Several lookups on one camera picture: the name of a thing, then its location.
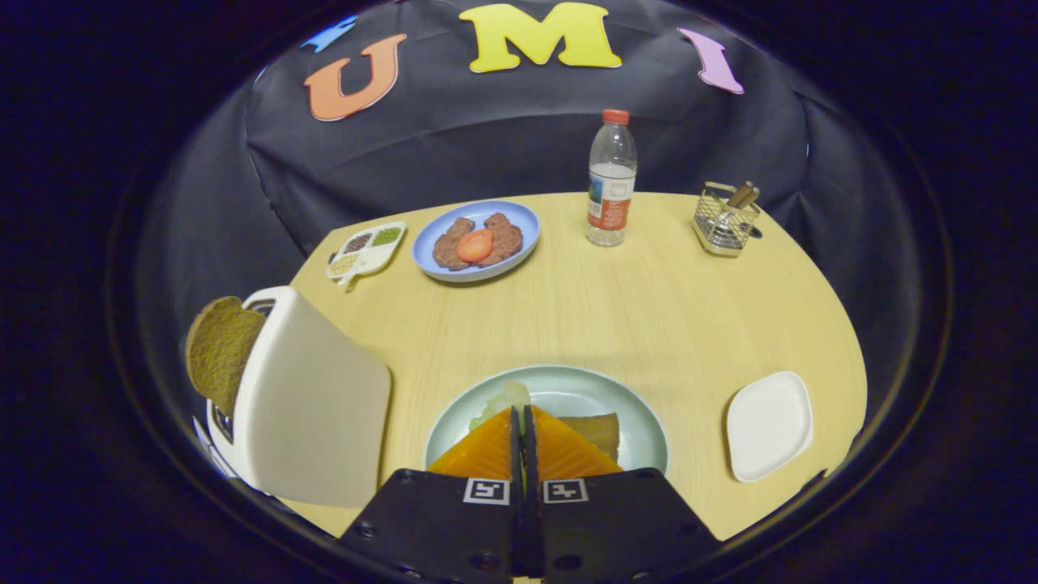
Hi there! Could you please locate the red tomato slice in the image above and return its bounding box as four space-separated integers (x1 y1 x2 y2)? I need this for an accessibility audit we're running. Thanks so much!
457 230 494 263

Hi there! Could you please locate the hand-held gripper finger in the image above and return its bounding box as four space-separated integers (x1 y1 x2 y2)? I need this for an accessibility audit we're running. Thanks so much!
337 406 526 584
525 404 723 584

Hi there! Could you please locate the white divided seasoning tray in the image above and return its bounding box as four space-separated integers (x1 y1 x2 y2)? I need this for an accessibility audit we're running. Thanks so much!
327 221 407 286

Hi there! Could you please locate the green lettuce leaf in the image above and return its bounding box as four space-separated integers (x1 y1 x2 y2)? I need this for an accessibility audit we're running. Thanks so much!
470 381 532 431

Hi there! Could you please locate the brown toasted bread slice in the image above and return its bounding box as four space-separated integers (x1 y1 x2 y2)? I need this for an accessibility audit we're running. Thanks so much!
560 412 621 465
185 296 267 419

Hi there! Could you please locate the black backdrop cloth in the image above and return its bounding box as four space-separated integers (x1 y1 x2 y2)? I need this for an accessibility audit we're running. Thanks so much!
134 0 946 487

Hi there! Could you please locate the white square plate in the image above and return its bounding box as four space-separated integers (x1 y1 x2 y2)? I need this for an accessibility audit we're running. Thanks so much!
726 371 813 483

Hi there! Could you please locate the white toaster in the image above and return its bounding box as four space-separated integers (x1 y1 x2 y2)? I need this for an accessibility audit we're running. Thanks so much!
193 286 392 509

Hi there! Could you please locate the pale green round plate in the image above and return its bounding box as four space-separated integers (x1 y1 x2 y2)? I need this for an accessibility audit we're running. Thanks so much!
424 365 671 479

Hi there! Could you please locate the clear red-capped water bottle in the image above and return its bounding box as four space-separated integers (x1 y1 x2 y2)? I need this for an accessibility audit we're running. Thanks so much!
585 109 638 247

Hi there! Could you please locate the blue round plate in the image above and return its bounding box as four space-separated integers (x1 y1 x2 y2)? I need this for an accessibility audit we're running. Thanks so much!
412 200 541 283

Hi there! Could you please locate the brown meat patty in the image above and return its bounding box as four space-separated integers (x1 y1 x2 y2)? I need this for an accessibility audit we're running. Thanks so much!
484 213 524 264
432 217 475 271

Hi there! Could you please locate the metal wire basket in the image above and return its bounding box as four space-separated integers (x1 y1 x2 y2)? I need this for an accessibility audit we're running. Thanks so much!
693 181 763 259

